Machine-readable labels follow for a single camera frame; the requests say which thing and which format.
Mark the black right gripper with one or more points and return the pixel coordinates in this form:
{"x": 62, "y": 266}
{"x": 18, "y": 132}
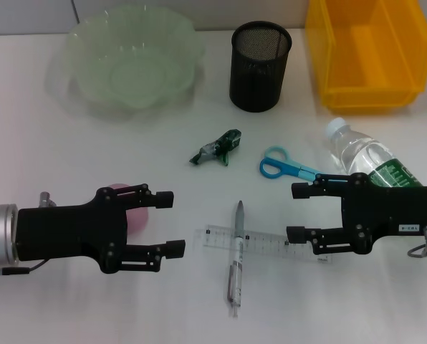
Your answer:
{"x": 396, "y": 211}

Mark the pink toy peach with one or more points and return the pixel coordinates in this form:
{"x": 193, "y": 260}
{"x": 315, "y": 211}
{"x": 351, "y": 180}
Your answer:
{"x": 136, "y": 220}

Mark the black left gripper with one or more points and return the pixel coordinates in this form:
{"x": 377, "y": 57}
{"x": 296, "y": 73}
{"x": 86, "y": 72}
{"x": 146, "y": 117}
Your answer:
{"x": 66, "y": 229}

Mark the silver ballpoint pen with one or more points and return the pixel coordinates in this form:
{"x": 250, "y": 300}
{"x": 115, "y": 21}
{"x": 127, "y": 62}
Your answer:
{"x": 236, "y": 258}

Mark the black mesh pen holder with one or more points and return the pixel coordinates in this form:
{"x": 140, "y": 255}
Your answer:
{"x": 258, "y": 79}

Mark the green plastic wrapper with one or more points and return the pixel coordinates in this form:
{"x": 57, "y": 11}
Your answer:
{"x": 220, "y": 145}

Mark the silver left wrist stud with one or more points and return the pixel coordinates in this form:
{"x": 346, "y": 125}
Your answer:
{"x": 46, "y": 199}

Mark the clear water bottle green label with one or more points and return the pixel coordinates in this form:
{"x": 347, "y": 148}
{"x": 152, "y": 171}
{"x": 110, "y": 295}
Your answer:
{"x": 360, "y": 150}

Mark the yellow plastic storage bin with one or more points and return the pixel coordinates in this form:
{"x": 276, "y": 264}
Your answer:
{"x": 374, "y": 64}

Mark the blue scissors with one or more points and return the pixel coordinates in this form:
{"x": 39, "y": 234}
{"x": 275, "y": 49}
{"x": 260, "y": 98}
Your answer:
{"x": 271, "y": 168}

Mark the translucent green plastic bowl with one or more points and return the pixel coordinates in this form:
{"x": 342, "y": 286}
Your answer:
{"x": 134, "y": 68}

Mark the clear plastic ruler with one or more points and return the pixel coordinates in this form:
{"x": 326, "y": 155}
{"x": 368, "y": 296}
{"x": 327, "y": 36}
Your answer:
{"x": 267, "y": 242}

